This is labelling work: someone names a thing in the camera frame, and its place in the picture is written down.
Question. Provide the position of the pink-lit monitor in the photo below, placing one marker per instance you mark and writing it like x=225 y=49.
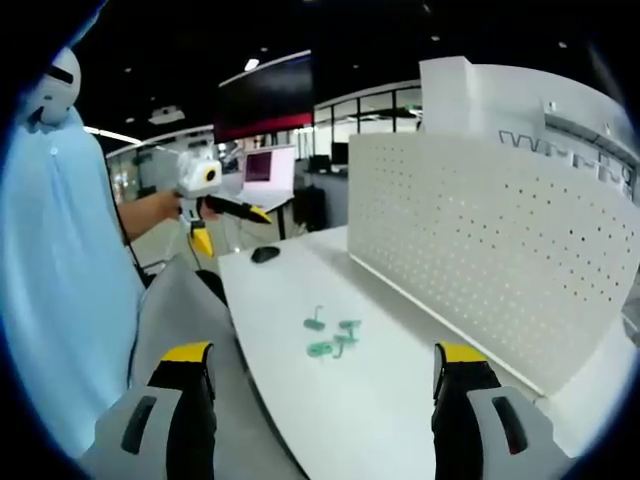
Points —
x=258 y=166

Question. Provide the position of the white chest-worn device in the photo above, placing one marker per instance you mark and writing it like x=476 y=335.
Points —
x=57 y=87

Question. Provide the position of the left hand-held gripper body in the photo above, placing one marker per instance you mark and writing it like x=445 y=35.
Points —
x=192 y=180

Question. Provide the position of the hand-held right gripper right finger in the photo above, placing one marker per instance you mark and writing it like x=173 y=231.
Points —
x=480 y=430

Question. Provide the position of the white perforated mounting plate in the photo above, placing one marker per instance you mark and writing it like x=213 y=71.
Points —
x=475 y=250

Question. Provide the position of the ceiling projector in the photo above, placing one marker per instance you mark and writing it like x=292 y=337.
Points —
x=166 y=116

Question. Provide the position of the person's light blue shirt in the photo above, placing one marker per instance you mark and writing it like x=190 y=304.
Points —
x=60 y=275

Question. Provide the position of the dark desktop monitor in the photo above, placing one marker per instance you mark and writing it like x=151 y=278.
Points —
x=339 y=152

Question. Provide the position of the white lettered partition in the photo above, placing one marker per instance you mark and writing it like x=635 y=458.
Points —
x=525 y=105

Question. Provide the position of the green hook assembly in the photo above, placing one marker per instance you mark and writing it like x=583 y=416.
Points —
x=349 y=327
x=344 y=345
x=315 y=322
x=320 y=349

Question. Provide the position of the black computer mouse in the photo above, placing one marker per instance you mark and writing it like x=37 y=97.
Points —
x=265 y=254

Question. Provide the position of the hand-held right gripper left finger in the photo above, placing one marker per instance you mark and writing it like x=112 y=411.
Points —
x=150 y=430

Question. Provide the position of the large black hanging screen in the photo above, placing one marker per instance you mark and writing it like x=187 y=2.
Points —
x=265 y=100

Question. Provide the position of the black office chair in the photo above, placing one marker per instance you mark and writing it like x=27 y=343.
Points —
x=311 y=207

